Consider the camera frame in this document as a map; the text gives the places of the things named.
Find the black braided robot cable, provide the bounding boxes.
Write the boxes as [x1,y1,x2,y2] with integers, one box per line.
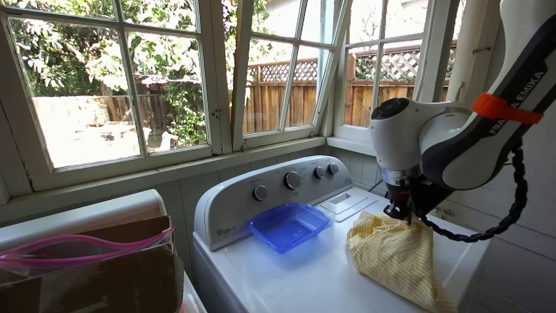
[419,140,530,243]

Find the brown cardboard box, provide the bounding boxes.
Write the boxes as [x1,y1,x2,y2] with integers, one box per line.
[0,213,186,313]

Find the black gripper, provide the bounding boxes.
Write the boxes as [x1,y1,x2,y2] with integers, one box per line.
[381,172,415,227]

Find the narrow white framed window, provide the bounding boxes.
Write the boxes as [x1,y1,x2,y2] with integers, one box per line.
[327,0,459,158]

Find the wide white framed window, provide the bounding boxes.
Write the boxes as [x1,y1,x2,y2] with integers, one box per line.
[0,0,353,193]

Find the white washing machine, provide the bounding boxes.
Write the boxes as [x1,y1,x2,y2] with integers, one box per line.
[191,153,492,313]

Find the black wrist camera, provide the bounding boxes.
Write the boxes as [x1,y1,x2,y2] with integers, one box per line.
[412,173,455,219]

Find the blue plastic container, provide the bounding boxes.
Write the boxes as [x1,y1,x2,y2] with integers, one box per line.
[249,201,334,255]

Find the orange strap on arm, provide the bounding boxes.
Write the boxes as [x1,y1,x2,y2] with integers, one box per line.
[471,92,546,127]

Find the thin black power cord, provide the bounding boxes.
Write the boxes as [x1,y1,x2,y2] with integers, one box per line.
[368,175,389,198]

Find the yellow waffle towel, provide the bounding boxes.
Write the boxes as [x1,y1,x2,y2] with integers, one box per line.
[346,210,459,313]

